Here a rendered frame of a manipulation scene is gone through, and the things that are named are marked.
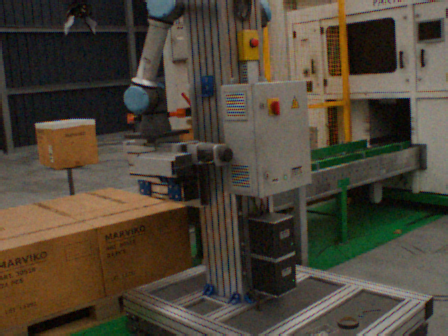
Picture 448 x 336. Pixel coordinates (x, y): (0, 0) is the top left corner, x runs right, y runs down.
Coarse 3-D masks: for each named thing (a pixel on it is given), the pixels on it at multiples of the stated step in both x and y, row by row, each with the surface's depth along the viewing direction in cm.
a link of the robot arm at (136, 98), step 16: (160, 0) 214; (176, 0) 219; (160, 16) 215; (176, 16) 225; (160, 32) 220; (144, 48) 223; (160, 48) 223; (144, 64) 223; (144, 80) 225; (128, 96) 226; (144, 96) 223
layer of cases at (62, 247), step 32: (96, 192) 373; (128, 192) 364; (0, 224) 294; (32, 224) 289; (64, 224) 285; (96, 224) 280; (128, 224) 287; (160, 224) 300; (0, 256) 242; (32, 256) 253; (64, 256) 264; (96, 256) 276; (128, 256) 288; (160, 256) 302; (0, 288) 243; (32, 288) 254; (64, 288) 265; (96, 288) 277; (128, 288) 290; (0, 320) 245
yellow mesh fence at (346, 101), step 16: (320, 0) 462; (336, 0) 476; (272, 16) 426; (320, 64) 468; (336, 64) 482; (320, 80) 470; (336, 80) 485; (320, 128) 474; (336, 128) 490; (288, 208) 455
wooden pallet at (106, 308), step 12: (96, 300) 277; (108, 300) 282; (60, 312) 264; (96, 312) 278; (108, 312) 282; (120, 312) 288; (24, 324) 252; (72, 324) 276; (84, 324) 275; (96, 324) 278
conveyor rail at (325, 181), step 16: (368, 160) 398; (384, 160) 413; (400, 160) 429; (416, 160) 446; (320, 176) 364; (336, 176) 375; (352, 176) 387; (368, 176) 401; (384, 176) 414; (288, 192) 344; (320, 192) 365; (336, 192) 376
